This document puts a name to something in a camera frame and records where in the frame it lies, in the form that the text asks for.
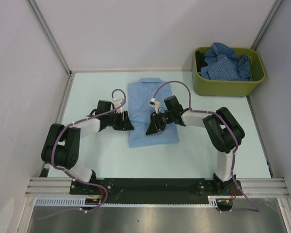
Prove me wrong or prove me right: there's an aluminium frame post left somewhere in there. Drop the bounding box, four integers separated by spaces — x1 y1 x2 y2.
26 0 72 77

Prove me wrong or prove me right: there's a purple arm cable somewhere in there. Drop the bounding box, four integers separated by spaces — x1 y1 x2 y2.
36 89 109 220
151 80 260 213

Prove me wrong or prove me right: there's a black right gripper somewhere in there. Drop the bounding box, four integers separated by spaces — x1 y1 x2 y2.
146 111 174 135

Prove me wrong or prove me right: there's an aluminium frame post right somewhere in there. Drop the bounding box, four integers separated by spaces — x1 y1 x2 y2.
251 0 285 50

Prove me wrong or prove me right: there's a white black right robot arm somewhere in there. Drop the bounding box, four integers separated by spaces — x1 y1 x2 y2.
146 96 245 195

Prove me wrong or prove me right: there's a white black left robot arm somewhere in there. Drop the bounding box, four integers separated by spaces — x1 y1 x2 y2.
41 99 134 194

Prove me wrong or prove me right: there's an aluminium front rail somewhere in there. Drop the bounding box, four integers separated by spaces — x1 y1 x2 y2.
25 178 290 198

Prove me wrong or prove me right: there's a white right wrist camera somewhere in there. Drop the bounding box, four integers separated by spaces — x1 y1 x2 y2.
150 98 161 114

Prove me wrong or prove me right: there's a white slotted cable duct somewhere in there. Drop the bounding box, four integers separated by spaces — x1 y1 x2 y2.
34 197 218 208

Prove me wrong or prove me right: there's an aluminium frame post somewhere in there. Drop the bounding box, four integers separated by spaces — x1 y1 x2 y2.
251 0 285 50
26 0 72 77

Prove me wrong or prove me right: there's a blue checkered shirt in bin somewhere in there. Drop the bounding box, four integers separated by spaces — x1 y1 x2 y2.
198 42 253 81

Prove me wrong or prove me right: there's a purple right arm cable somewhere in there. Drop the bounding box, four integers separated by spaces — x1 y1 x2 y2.
151 80 260 213

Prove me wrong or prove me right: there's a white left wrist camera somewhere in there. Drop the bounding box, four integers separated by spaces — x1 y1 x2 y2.
112 98 126 113

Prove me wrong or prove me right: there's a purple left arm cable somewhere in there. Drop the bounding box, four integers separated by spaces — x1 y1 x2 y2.
36 89 109 220

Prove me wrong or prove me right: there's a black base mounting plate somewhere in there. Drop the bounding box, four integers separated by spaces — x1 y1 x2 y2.
69 177 243 212

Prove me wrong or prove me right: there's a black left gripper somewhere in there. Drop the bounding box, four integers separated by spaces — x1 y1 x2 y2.
105 110 134 131

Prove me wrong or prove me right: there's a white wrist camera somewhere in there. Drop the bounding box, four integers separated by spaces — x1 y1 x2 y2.
150 98 161 114
112 98 126 113

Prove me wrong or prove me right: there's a green plastic bin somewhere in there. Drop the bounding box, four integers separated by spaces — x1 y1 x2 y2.
192 43 266 97

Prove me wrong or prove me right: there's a light blue long sleeve shirt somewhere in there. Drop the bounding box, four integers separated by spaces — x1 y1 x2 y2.
128 78 179 148

